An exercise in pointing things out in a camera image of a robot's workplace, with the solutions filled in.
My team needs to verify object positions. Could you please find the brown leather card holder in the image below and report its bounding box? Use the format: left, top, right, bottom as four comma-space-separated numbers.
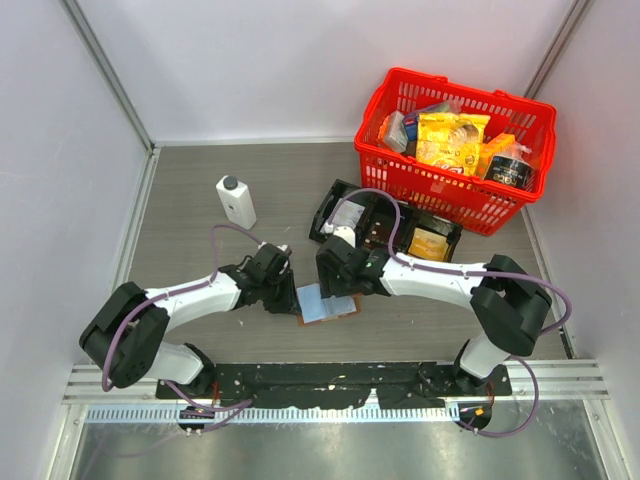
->
296, 283, 361, 327

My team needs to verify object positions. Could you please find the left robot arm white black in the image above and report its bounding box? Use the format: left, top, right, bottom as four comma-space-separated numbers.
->
79, 243, 300, 398

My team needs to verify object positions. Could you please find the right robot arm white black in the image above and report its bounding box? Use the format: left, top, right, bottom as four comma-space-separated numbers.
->
316, 235, 552, 395

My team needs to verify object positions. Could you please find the brown cards stack in tray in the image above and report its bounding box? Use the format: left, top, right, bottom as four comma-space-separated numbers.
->
364, 220, 394, 250

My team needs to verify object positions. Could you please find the white cards stack in tray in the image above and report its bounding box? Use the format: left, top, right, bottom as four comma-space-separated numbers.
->
328, 200, 365, 229

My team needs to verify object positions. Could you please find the yellow cards stack in tray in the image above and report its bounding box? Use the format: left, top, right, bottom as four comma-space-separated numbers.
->
407, 228, 449, 262

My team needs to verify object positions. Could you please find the black compartment tray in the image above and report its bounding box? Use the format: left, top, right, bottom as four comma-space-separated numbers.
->
309, 179, 462, 262

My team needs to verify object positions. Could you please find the white bottle grey cap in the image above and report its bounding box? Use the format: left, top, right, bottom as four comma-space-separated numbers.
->
216, 175, 257, 230

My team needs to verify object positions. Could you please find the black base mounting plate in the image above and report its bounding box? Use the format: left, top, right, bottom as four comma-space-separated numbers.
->
156, 362, 512, 410

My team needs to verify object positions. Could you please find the grey carton box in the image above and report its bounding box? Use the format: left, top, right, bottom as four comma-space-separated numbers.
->
377, 110, 408, 153

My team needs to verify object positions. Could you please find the yellow snack bag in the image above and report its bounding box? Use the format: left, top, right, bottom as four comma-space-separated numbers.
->
416, 112, 490, 176

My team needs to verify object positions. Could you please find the red plastic shopping basket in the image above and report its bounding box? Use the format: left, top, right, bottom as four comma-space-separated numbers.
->
354, 68, 556, 235

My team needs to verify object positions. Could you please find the black round can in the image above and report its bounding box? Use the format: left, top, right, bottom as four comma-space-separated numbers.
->
484, 154, 534, 190

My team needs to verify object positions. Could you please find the orange snack packet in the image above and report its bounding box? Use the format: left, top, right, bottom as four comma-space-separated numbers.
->
476, 133, 515, 179

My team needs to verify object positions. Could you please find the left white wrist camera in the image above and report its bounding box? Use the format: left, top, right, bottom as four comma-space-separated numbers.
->
259, 242, 292, 256

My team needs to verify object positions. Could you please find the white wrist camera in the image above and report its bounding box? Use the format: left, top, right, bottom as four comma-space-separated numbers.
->
321, 222, 356, 247
259, 242, 292, 256

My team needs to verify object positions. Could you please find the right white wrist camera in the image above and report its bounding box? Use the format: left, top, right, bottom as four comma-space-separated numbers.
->
321, 222, 356, 247

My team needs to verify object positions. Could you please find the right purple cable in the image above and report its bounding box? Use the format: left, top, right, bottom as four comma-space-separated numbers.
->
327, 188, 574, 437

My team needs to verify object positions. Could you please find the purple cable under left base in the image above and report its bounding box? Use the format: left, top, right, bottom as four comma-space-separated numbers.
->
159, 379, 261, 432

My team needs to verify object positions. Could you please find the white slotted cable duct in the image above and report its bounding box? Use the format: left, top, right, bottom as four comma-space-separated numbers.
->
85, 403, 460, 424

